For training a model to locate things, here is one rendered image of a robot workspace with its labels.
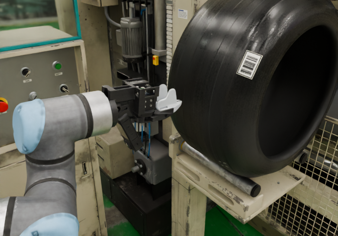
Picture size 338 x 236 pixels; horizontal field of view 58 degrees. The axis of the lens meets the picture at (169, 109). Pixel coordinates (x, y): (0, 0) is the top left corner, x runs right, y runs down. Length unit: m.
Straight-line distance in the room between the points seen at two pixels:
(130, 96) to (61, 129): 0.16
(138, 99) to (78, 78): 0.73
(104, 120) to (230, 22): 0.42
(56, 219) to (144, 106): 0.29
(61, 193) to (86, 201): 1.04
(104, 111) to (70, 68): 0.74
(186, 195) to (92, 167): 0.46
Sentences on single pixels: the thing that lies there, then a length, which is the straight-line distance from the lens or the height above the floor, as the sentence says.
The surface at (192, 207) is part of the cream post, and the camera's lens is 1.52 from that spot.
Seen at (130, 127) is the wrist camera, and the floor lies 1.23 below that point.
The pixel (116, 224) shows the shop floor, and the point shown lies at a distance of 2.17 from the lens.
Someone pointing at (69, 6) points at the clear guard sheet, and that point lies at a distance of 1.27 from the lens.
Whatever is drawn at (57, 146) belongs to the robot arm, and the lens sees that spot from 0.59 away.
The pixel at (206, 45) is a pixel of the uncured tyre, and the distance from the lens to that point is 0.83.
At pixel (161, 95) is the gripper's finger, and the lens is 0.75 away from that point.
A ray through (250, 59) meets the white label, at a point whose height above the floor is 1.34.
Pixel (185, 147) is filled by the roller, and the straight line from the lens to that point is 1.18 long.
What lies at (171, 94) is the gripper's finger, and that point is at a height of 1.27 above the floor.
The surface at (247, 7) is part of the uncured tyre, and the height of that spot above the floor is 1.45.
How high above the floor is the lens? 1.56
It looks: 26 degrees down
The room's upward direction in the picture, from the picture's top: straight up
